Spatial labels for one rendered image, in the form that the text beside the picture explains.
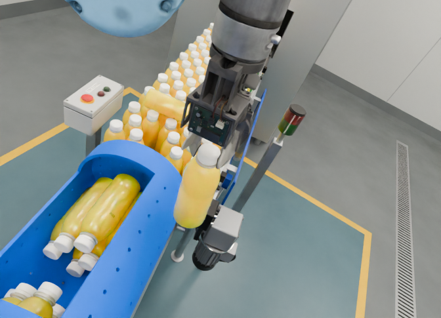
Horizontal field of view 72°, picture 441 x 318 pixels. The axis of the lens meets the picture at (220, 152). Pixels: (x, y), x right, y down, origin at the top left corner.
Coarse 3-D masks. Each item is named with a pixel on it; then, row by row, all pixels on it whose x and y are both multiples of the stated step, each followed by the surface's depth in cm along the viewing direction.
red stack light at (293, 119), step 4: (288, 108) 106; (288, 112) 106; (284, 116) 108; (288, 116) 106; (292, 116) 105; (296, 116) 104; (304, 116) 106; (288, 120) 106; (292, 120) 105; (296, 120) 105; (300, 120) 105; (292, 124) 106; (296, 124) 106
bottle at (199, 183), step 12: (192, 168) 53; (204, 168) 52; (192, 180) 53; (204, 180) 53; (216, 180) 54; (180, 192) 57; (192, 192) 55; (204, 192) 54; (180, 204) 58; (192, 204) 57; (204, 204) 57; (180, 216) 60; (192, 216) 59; (204, 216) 61
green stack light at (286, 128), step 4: (284, 120) 108; (280, 124) 110; (284, 124) 108; (288, 124) 107; (280, 128) 110; (284, 128) 108; (288, 128) 108; (292, 128) 108; (296, 128) 108; (284, 132) 109; (288, 132) 109; (292, 132) 109
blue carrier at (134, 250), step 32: (96, 160) 81; (128, 160) 70; (160, 160) 73; (64, 192) 74; (160, 192) 69; (32, 224) 66; (128, 224) 60; (160, 224) 67; (0, 256) 59; (32, 256) 68; (64, 256) 75; (128, 256) 57; (0, 288) 62; (64, 288) 72; (96, 288) 51; (128, 288) 56
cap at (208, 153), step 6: (204, 144) 53; (210, 144) 53; (198, 150) 52; (204, 150) 52; (210, 150) 52; (216, 150) 52; (198, 156) 52; (204, 156) 51; (210, 156) 51; (216, 156) 51; (204, 162) 51; (210, 162) 51; (216, 162) 52
